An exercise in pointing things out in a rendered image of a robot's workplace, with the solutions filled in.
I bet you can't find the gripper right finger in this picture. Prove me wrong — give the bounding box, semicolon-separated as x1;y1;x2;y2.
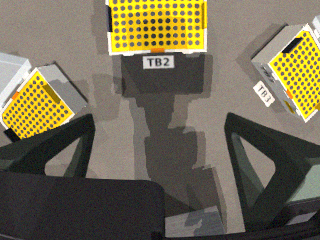
224;112;320;232

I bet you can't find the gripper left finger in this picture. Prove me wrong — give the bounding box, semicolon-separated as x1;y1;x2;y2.
0;113;95;178

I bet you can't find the yellow tip rack plate with holes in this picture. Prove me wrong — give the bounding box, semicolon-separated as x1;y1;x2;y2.
2;71;72;143
106;0;207;52
270;31;320;118

